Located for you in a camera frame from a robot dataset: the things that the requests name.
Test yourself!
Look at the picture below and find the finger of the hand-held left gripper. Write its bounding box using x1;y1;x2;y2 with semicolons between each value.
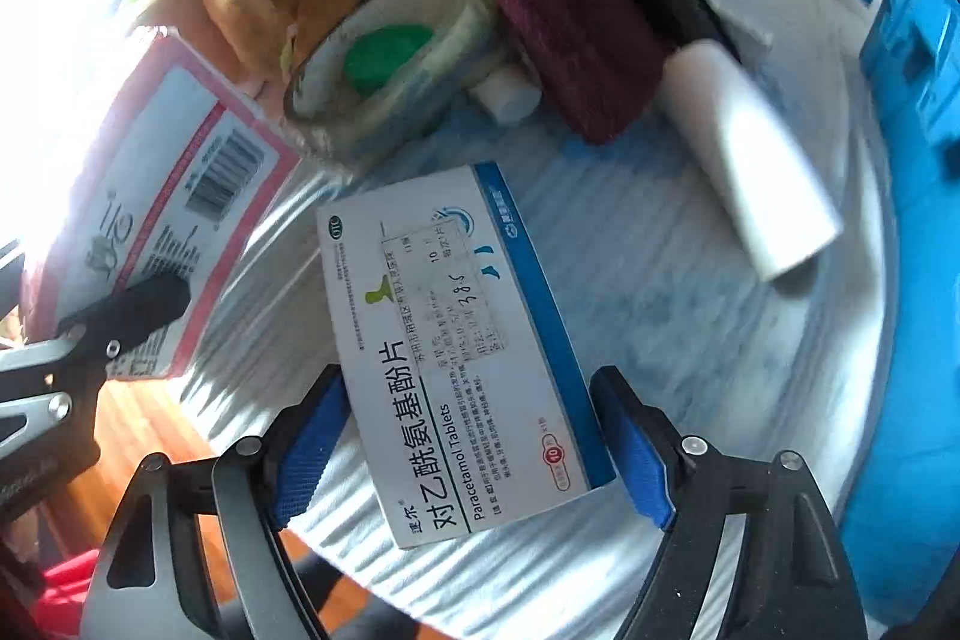
58;271;192;378

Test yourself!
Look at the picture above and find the maroon fuzzy cloth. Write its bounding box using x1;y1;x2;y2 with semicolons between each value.
409;0;670;146

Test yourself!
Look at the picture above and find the pink white box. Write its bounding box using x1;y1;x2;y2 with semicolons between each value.
15;29;305;382

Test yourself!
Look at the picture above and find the white blue medicine box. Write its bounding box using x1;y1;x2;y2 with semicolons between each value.
315;160;622;551

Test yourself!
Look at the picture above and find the green round lump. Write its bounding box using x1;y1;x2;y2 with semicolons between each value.
343;25;436;97

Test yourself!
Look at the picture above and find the small white cylinder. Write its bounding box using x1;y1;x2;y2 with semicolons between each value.
471;62;542;124

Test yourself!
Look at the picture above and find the white paper roll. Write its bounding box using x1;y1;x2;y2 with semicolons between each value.
660;40;842;283

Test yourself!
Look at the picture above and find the grey bowl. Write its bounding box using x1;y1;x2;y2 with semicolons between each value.
281;0;500;161

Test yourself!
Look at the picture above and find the blue plastic crate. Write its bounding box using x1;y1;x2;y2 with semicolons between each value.
836;0;960;618

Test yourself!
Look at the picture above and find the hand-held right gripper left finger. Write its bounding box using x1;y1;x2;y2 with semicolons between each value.
79;364;353;640

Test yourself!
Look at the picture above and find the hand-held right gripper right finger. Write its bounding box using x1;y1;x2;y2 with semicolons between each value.
589;366;871;640

